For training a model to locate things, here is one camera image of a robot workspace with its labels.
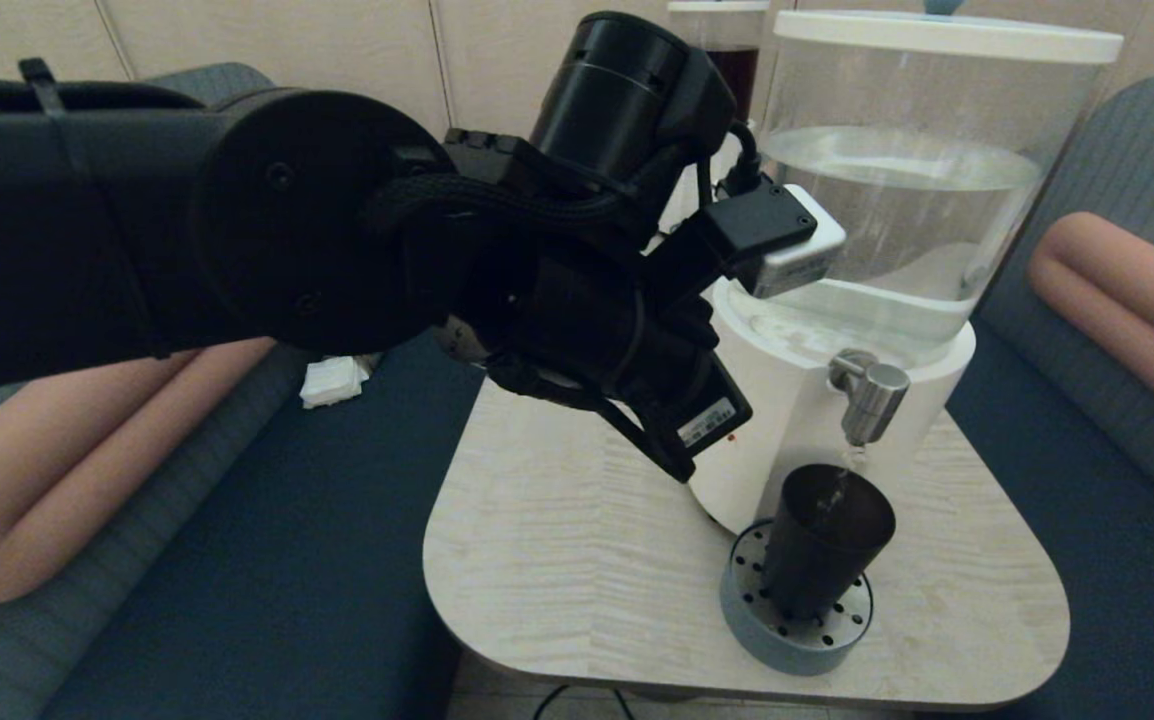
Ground small dark tea dispenser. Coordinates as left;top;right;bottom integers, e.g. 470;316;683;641
667;0;771;126

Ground empty teal bench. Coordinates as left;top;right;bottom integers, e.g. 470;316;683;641
942;75;1154;720

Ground teal bench with snack packet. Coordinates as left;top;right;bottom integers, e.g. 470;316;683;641
0;62;486;720

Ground long pink bolster cushion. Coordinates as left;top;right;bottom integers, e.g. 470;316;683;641
0;338;278;605

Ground silver water dispenser tap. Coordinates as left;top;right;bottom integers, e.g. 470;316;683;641
829;350;911;448

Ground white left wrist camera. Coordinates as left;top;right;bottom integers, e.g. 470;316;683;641
705;183;848;299

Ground large white water dispenser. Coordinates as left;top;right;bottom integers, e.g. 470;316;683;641
687;10;1126;536

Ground black plastic cup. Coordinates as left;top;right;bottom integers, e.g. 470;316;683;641
759;463;896;621

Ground white folded napkins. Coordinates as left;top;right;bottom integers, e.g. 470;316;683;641
300;352;380;410

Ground black floor cable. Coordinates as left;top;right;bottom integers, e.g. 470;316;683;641
534;683;635;720

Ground large blue drip tray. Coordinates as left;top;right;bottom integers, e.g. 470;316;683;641
720;518;875;677

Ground black left camera cable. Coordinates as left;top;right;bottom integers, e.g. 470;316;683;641
697;120;764;201

